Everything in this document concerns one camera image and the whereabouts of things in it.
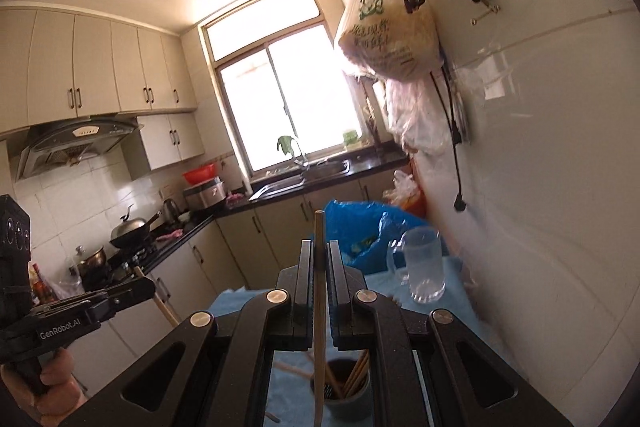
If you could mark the silver rice cooker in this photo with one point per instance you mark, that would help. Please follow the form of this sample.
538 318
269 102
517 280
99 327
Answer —
202 197

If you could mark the orange plastic bag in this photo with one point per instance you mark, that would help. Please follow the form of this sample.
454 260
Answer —
415 204

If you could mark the blue towel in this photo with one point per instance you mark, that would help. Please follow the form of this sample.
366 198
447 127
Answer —
235 302

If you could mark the range hood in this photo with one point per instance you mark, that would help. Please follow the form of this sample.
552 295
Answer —
75 142

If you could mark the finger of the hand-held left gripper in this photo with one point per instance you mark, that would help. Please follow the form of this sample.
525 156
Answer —
130 294

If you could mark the red basin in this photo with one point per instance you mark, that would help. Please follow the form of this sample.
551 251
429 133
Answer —
200 174

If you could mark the metal kettle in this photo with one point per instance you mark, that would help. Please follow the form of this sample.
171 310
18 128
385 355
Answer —
171 209

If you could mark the translucent hanging plastic bags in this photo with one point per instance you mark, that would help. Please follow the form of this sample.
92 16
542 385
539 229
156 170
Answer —
420 117

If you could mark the sauce bottle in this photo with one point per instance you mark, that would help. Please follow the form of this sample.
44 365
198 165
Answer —
37 284

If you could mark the green cup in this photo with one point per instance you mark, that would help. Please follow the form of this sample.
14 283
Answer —
351 137

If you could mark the black wok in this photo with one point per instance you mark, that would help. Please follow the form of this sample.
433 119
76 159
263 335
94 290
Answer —
130 232

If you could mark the pink cloth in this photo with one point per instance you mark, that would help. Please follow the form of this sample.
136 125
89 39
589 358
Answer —
170 235

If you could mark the clear plastic bag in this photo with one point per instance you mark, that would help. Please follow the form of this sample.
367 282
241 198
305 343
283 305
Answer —
67 282

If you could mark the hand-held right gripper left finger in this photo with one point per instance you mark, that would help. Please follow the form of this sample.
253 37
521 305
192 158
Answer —
306 287

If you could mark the white hanging plastic bag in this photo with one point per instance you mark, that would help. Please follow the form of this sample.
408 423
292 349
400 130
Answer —
390 37

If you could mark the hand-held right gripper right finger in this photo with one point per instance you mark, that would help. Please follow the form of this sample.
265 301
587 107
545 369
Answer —
334 292

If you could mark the clear glass mug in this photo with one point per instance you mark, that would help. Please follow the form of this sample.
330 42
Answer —
425 267

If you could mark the steel sink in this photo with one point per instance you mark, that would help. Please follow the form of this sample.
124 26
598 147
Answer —
280 187

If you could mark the metal faucet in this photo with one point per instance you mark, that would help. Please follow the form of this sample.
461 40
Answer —
301 157

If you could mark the black perforated utensil holder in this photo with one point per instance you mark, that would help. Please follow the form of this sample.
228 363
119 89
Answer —
350 407

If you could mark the person's left hand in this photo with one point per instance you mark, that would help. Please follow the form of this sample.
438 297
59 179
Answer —
57 394

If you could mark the cream upper cabinets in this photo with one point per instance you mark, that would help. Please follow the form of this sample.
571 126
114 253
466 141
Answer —
90 62

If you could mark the metal cooking pot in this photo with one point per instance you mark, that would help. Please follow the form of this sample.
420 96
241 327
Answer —
92 262

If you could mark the blue plastic bag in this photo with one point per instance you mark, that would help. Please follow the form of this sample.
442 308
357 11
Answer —
350 222

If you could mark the kitchen window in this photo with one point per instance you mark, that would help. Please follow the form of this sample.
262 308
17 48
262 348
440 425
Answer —
280 107

